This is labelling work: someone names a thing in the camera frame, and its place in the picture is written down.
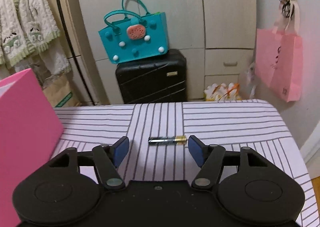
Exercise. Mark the orange white plastic bag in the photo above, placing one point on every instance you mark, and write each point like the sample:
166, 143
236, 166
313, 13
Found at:
222, 92

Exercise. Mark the cream knitted cardigan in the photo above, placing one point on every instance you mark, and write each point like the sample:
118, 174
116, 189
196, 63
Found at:
28, 28

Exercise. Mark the beige wooden wardrobe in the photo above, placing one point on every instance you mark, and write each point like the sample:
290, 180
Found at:
215, 37

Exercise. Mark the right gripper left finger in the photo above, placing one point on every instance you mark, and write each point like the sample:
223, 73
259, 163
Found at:
106, 161

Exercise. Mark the pink paper shopping bag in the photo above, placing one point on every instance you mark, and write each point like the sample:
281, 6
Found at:
279, 56

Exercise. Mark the black hard suitcase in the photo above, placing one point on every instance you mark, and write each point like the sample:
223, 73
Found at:
160, 79

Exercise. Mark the brown paper bag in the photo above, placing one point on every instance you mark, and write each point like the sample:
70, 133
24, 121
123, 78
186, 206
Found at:
59, 92

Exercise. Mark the pink cardboard storage box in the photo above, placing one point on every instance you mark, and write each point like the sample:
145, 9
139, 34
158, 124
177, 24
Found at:
30, 131

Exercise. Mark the black gold AA battery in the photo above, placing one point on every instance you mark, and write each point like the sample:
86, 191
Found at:
168, 140

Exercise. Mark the teal felt handbag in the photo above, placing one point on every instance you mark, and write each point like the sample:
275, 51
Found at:
129, 36

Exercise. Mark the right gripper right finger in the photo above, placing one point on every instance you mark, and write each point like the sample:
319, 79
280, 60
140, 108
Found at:
209, 158

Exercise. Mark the striped white tablecloth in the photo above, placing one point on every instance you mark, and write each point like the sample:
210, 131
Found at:
253, 123

